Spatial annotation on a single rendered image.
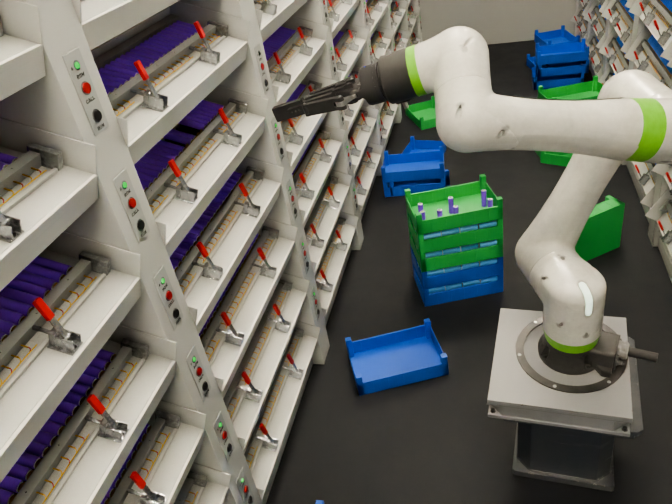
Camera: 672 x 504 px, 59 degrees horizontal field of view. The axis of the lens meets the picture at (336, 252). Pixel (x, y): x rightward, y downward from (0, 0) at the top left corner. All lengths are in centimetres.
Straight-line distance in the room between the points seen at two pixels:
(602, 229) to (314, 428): 131
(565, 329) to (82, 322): 100
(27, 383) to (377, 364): 135
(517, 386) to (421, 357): 62
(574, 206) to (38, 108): 109
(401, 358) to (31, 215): 144
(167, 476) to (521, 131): 91
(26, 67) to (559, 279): 109
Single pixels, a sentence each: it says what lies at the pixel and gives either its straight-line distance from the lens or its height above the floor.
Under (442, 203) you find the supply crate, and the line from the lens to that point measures 225.
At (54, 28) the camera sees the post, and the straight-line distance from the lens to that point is 96.
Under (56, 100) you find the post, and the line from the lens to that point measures 96.
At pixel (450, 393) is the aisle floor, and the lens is 196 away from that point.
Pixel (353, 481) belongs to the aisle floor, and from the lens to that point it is 179.
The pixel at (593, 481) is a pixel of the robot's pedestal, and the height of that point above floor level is 2.
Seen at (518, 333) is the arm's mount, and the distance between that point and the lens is 162.
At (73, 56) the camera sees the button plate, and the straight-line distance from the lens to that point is 98.
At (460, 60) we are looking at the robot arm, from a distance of 110.
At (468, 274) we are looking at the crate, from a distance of 224.
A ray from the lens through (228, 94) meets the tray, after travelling 164.
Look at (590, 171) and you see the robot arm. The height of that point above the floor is 79.
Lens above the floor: 145
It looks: 33 degrees down
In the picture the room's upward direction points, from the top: 11 degrees counter-clockwise
